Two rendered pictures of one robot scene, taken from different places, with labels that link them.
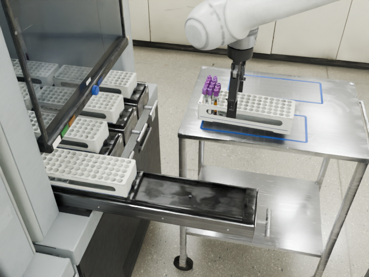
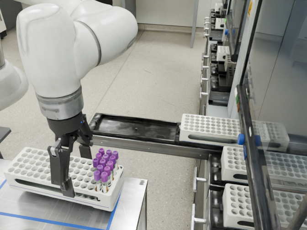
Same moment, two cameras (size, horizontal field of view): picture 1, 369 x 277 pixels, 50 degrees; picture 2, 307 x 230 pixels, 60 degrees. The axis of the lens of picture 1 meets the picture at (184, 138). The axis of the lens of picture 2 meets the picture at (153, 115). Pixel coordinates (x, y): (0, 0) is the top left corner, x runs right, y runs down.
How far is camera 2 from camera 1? 1.53 m
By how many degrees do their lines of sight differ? 104
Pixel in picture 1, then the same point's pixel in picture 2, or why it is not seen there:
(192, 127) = (131, 188)
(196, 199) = (131, 128)
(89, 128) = (238, 160)
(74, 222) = not seen: hidden behind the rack
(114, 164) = (197, 128)
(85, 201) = not seen: hidden behind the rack
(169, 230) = not seen: outside the picture
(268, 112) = (45, 157)
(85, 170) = (218, 125)
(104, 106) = (241, 191)
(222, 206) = (113, 123)
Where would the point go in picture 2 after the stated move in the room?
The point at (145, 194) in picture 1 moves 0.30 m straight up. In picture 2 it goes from (169, 130) to (174, 55)
